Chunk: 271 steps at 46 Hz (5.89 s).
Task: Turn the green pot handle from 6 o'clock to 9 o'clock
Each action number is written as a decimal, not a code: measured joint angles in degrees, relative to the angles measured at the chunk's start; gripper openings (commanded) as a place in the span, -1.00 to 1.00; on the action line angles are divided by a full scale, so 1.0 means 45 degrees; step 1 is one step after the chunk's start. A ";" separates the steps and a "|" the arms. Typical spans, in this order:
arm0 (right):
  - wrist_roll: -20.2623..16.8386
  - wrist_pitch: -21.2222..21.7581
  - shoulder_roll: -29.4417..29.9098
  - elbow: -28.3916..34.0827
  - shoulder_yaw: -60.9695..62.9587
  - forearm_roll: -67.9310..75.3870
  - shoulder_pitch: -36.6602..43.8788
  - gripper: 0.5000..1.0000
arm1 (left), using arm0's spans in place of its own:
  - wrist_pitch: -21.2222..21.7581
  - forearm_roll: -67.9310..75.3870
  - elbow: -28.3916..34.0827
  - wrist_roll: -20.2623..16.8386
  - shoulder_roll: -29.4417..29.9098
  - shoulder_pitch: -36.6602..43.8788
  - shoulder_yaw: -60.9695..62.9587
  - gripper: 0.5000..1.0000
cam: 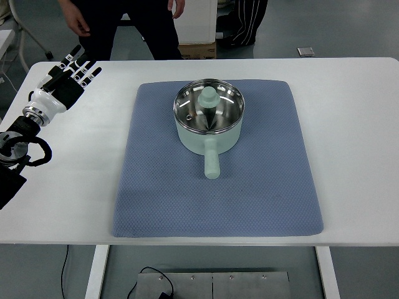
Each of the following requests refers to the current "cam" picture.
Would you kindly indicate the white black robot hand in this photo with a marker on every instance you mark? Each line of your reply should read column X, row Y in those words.
column 60, row 93

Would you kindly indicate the grey floor plate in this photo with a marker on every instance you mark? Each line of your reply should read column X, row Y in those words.
column 305, row 51

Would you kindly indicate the white table leg right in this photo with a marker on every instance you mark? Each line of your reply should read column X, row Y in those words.
column 327, row 272

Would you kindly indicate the person's left hand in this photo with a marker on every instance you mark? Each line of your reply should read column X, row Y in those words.
column 176, row 7

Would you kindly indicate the metal base plate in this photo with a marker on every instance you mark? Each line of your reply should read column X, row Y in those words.
column 213, row 285

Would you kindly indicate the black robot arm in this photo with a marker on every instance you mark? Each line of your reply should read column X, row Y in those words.
column 21, row 146

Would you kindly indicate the person in striped trousers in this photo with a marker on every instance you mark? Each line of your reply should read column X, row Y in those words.
column 243, row 21

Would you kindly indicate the cardboard box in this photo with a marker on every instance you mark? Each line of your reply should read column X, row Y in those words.
column 198, row 51

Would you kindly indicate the white cart with wheels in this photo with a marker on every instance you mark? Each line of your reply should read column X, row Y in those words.
column 8, row 9

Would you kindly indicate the person's right hand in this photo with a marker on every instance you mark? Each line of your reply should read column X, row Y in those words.
column 76, row 21

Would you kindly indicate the white cabinet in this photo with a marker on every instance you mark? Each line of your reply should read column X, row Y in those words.
column 197, row 24

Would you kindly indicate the green pot with handle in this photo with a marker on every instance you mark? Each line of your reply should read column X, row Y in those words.
column 210, row 146

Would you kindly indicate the white table leg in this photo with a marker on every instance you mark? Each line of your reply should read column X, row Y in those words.
column 97, row 272
column 327, row 272

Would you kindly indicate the white table leg left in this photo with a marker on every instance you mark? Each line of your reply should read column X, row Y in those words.
column 97, row 272

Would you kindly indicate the glass lid with green knob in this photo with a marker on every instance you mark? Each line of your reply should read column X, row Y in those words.
column 208, row 106

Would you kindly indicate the blue textured mat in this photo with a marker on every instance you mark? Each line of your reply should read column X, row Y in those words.
column 265, row 188

